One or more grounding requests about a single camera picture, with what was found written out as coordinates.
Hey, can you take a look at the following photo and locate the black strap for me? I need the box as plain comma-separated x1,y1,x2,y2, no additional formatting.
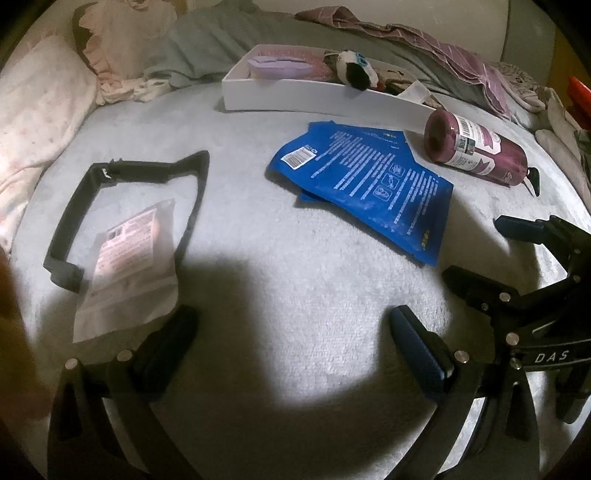
43,151,211,294

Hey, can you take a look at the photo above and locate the white floral pillow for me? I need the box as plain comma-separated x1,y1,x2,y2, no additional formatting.
0,34,100,253

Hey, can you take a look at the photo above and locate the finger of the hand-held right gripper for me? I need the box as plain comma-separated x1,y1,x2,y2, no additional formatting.
493,214,581,269
442,265,525,329

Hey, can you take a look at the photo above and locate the small white patterned cloth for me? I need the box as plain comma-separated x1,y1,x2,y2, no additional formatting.
134,76,171,103

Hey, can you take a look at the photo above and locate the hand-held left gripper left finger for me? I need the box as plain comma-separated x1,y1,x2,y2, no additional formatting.
47,305,200,480

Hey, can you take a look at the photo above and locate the black and white plush toy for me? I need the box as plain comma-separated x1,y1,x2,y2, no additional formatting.
333,50,385,91

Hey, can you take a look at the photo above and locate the purple striped cloth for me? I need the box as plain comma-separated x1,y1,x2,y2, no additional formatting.
295,6,514,121

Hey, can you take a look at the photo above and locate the grey-green blanket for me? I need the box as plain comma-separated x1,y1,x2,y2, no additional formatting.
143,7,542,134

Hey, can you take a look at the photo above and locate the floral patterned cloth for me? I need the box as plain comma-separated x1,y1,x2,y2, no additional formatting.
489,60,551,112

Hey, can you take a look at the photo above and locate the clear packet with pink label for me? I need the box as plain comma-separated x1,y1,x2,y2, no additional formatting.
73,198,181,343

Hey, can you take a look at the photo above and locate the purple pump bottle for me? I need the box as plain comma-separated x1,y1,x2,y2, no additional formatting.
424,110,542,197

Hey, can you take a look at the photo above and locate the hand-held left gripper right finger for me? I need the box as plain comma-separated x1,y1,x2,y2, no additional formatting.
390,305,542,480

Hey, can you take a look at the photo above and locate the white shallow box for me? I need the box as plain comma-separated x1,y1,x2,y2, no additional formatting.
221,44,440,124

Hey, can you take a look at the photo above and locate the pink ruffled pillow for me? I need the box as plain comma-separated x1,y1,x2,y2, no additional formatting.
71,0,179,105

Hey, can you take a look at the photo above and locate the red object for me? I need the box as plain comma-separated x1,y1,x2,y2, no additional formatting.
567,76,591,108

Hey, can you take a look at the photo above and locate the blue printed packet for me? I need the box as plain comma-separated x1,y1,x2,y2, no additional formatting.
265,121,454,267
298,121,440,206

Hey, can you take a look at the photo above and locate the pink fuzzy cloth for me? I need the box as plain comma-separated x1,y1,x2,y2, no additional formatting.
259,45,334,83

